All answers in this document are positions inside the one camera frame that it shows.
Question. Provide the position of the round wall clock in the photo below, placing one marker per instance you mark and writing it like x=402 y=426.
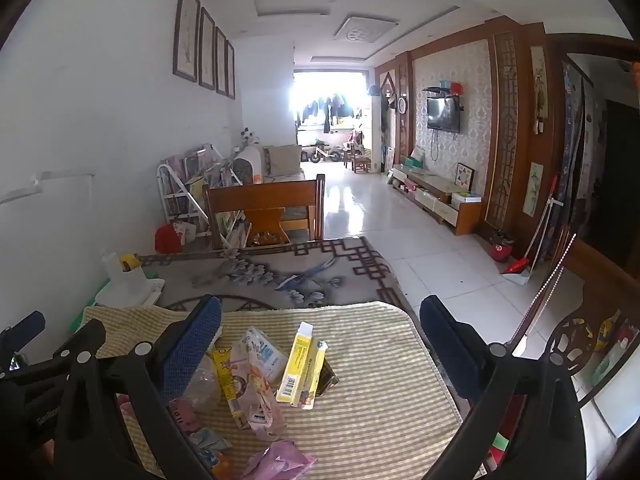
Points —
x=401 y=104

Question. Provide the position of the tall figure wall scroll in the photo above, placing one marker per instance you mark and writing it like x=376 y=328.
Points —
x=539 y=87

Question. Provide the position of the white printed bag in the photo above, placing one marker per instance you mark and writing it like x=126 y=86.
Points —
x=188 y=232

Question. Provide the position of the black white stuffed toy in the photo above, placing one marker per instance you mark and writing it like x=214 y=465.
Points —
x=248 y=136

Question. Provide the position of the pink plastic bag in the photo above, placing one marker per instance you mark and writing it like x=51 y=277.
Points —
x=280 y=462

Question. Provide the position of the grey floral carpet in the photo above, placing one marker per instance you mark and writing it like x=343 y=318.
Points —
x=300 y=270

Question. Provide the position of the small pink packet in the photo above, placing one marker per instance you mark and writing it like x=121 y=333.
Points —
x=182 y=412

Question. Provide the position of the red plastic bag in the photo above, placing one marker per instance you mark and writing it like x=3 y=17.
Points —
x=167 y=239

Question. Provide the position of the yellow striped mat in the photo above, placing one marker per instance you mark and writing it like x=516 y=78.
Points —
x=375 y=385

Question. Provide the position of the row of hanging clothes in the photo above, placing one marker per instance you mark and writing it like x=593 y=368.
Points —
x=327 y=105

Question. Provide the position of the green bamboo wall scroll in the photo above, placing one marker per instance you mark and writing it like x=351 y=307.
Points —
x=535 y=187

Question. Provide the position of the colourful wrapper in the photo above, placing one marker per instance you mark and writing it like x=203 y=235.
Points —
x=210 y=447

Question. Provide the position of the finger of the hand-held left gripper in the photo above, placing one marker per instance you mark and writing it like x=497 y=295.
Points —
x=25 y=326

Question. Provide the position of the carved dark wooden chair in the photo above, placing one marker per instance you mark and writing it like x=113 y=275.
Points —
x=570 y=345

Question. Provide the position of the red basin with green rim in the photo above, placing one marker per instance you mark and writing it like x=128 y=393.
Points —
x=510 y=422

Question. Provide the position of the long colourful wall chart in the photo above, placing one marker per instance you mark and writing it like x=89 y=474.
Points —
x=570 y=125

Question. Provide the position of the white balance bike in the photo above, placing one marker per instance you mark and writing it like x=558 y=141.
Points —
x=322 y=154

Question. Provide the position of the beige sofa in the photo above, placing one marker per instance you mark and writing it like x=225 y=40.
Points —
x=280 y=160

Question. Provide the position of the white blue milk carton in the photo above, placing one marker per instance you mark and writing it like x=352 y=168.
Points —
x=267 y=355

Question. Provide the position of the yellow dotted carton pack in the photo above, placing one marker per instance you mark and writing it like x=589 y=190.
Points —
x=295 y=365

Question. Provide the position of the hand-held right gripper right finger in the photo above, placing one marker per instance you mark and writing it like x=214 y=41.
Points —
x=445 y=340

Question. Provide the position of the wall television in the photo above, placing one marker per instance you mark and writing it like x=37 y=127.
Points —
x=443 y=114

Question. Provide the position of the dark brown packet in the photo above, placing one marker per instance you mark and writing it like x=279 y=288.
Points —
x=330 y=379

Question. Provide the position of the red bucket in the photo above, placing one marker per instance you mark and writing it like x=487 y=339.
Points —
x=501 y=250

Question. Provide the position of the brown wooden bench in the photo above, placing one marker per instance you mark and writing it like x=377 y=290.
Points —
x=265 y=195

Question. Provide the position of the green box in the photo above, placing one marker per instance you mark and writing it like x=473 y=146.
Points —
x=412 y=161

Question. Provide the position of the yellow tape roll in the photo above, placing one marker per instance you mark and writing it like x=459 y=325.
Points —
x=129 y=262

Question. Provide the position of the yellow green toy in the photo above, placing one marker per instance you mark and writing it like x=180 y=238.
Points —
x=606 y=332

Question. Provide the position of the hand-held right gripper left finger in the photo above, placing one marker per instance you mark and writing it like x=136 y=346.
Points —
x=192 y=345

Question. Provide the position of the pink printed snack wrapper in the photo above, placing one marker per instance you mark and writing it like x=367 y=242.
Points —
x=257 y=400

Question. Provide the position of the framed star pattern picture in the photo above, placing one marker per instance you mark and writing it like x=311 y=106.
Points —
x=464 y=177

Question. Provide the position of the yellow tea carton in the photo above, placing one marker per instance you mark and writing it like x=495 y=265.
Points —
x=225 y=375

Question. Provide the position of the small wooden chair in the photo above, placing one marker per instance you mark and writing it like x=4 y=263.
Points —
x=360 y=157

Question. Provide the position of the large framed wall picture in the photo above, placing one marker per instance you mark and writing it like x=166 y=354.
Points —
x=186 y=32

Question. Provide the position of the red dustpan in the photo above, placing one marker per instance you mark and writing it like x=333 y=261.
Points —
x=517 y=272

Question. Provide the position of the wooden television cabinet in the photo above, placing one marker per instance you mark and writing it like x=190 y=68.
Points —
x=435 y=197

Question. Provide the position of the diamond wooden wall ornament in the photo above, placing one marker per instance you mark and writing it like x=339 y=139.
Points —
x=387 y=85

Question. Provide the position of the flat white box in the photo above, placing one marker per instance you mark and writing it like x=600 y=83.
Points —
x=465 y=199

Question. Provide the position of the square ceiling lamp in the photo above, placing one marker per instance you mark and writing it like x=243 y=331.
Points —
x=365 y=29

